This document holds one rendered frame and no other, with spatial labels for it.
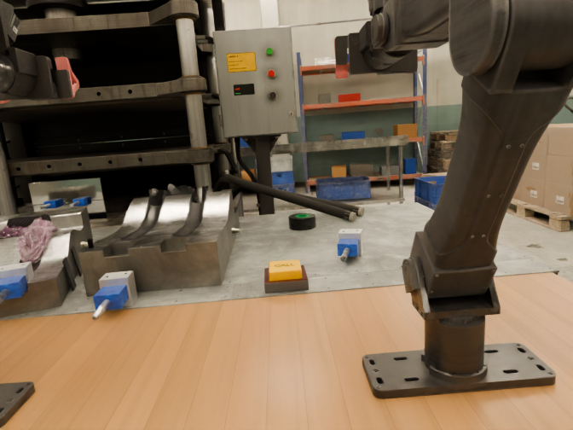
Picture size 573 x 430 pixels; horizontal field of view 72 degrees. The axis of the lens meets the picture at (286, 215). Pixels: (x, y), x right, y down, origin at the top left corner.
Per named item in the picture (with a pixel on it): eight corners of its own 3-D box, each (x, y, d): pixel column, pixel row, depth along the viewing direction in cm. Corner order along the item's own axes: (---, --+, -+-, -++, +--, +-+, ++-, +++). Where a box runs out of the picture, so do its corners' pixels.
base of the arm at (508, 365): (358, 302, 47) (373, 332, 40) (523, 289, 47) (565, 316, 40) (361, 362, 49) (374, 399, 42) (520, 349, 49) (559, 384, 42)
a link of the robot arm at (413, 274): (401, 253, 46) (418, 270, 41) (475, 247, 46) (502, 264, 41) (402, 303, 47) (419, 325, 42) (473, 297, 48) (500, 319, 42)
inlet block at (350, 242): (355, 271, 78) (355, 246, 77) (331, 270, 80) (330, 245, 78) (363, 251, 90) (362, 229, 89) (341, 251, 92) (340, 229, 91)
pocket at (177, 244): (188, 262, 75) (186, 243, 74) (161, 264, 75) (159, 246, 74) (193, 254, 80) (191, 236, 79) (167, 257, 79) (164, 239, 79)
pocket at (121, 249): (132, 266, 75) (129, 247, 74) (104, 269, 75) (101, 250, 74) (140, 258, 79) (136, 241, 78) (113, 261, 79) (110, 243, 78)
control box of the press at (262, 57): (315, 375, 176) (292, 22, 145) (246, 381, 175) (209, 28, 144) (309, 349, 198) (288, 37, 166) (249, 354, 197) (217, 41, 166)
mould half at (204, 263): (221, 285, 76) (213, 217, 74) (86, 297, 76) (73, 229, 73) (240, 224, 125) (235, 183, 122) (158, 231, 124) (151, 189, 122)
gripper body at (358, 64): (346, 36, 66) (355, 23, 59) (406, 31, 67) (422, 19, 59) (348, 76, 68) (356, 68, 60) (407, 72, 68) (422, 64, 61)
